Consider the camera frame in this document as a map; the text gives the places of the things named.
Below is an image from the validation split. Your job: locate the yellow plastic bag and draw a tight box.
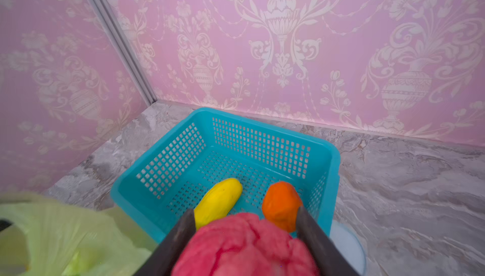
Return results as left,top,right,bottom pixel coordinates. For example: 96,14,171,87
1,192,157,275

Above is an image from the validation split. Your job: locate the teal plastic basket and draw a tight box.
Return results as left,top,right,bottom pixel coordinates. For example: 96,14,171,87
111,108,341,243

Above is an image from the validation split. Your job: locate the left corner aluminium post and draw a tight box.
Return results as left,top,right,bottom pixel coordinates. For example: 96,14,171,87
89,0,157,106

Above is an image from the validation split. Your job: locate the orange toy fruit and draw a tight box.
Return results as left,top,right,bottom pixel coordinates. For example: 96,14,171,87
261,181,303,233

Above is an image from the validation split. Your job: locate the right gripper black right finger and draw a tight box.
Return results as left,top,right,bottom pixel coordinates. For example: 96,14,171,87
296,206,359,276

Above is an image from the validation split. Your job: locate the small orange-print tin can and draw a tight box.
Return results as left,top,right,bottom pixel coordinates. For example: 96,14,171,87
330,220,367,275

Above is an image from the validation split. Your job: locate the pink toy fruit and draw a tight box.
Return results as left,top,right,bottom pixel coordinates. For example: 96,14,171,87
171,213,320,275

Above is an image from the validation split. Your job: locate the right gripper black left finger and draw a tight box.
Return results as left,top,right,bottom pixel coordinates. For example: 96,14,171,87
133,209,197,276

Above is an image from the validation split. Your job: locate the yellow toy fruit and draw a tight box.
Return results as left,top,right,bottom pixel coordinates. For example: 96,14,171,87
194,178,243,230

